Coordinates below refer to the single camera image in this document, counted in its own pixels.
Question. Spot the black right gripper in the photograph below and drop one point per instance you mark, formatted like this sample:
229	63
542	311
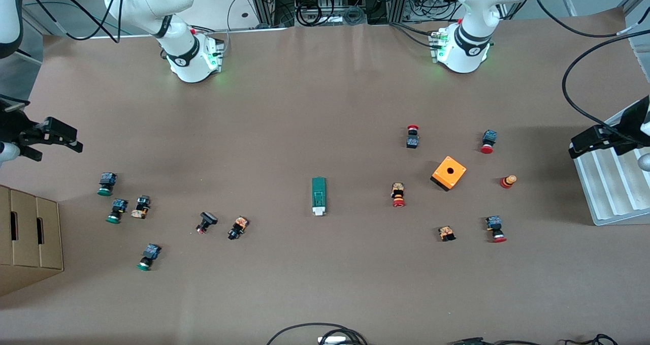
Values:
11	127

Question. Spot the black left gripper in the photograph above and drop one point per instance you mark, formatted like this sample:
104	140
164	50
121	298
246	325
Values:
631	122

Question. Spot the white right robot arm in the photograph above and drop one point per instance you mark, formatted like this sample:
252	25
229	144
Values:
185	55

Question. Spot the white grey slotted tray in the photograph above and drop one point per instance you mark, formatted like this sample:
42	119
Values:
612	192

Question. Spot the green push button blue block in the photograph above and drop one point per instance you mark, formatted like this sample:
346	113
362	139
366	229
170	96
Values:
149	256
106	184
117	211

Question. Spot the brown cardboard box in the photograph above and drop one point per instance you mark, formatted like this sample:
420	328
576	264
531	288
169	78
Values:
30	238

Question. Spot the red mushroom button head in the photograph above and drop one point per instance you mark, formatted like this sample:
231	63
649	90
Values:
508	181

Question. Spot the black orange contact block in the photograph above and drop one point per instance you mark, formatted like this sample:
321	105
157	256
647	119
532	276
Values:
140	207
446	233

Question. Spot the red push button blue block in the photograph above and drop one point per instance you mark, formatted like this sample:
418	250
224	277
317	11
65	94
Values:
495	228
488	142

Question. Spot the red push button black block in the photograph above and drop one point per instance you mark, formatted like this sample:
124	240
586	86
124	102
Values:
412	137

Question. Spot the black push button orange block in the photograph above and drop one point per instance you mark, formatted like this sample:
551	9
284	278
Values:
237	227

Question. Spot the red emergency stop orange block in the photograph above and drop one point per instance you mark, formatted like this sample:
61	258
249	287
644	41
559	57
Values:
398	194

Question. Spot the orange button enclosure box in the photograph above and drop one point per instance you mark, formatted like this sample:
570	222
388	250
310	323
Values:
449	175

